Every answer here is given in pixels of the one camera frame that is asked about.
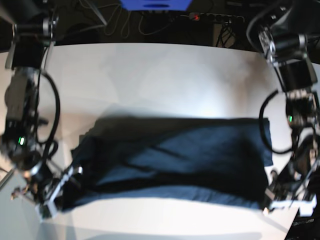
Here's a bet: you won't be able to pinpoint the blue plastic box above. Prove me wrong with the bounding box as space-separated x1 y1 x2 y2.
120 0 192 11

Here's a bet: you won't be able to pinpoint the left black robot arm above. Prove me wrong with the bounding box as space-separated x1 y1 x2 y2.
246 0 320 217

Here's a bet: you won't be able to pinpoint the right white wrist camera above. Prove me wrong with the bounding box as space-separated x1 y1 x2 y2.
35 201 58 222

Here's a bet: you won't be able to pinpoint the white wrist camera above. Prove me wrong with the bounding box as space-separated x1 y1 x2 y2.
298 196 317 218
35 201 58 222

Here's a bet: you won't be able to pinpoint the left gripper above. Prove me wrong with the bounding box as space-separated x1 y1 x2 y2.
262 169 316 213

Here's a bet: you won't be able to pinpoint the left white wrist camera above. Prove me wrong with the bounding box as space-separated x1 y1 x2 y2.
298 196 317 218

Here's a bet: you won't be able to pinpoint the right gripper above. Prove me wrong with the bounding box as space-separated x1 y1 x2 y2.
11 162 84 208

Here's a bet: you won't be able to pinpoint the grey metal frame edge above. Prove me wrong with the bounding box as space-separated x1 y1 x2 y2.
0 169 15 190

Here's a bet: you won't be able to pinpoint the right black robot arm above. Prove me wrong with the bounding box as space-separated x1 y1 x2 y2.
0 0 81 210

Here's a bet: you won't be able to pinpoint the dark blue t-shirt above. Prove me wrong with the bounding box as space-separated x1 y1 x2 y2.
62 117 273 212

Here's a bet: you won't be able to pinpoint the grey cable loops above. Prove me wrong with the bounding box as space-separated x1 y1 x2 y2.
103 9 161 38

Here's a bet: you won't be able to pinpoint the black power strip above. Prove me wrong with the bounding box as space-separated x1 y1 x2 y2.
188 12 245 24

